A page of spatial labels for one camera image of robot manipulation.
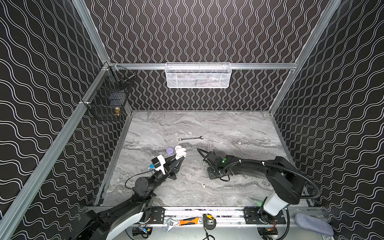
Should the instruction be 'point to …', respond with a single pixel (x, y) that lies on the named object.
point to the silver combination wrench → (200, 137)
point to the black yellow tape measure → (209, 222)
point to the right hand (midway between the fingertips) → (214, 174)
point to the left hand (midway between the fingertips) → (184, 157)
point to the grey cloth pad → (314, 224)
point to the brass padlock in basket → (117, 110)
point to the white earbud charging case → (177, 147)
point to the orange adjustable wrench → (169, 223)
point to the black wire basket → (107, 101)
